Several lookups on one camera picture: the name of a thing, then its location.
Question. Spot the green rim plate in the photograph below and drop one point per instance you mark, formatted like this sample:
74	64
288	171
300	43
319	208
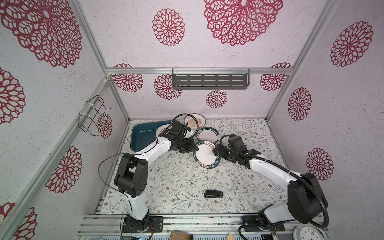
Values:
208	134
205	157

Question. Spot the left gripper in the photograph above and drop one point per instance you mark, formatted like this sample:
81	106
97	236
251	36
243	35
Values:
191	144

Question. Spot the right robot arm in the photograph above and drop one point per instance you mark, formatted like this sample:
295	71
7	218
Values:
306	202

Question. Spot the black small device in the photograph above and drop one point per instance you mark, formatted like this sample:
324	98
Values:
212	194

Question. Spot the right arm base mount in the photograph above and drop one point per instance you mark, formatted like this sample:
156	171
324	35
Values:
254	223

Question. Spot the brown box front edge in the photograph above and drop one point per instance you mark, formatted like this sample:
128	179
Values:
178	235

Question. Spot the grey wall shelf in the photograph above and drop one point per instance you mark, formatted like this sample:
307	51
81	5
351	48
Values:
187	81

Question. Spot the white analog clock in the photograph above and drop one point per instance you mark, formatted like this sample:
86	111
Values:
308	233

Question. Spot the orange sunburst plate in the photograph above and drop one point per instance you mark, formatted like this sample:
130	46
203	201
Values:
192	123

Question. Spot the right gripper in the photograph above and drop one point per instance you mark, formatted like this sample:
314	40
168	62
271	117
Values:
217	149

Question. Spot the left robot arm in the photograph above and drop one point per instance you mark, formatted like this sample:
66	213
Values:
132	175

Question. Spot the black wire wall rack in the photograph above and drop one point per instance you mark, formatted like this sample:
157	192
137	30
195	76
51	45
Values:
96	121

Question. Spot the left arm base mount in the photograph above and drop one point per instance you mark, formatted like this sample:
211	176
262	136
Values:
148	225

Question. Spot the white cloud emblem plate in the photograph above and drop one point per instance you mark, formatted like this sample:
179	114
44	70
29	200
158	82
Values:
161	134

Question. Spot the teal plastic bin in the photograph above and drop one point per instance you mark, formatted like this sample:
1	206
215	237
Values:
144	134

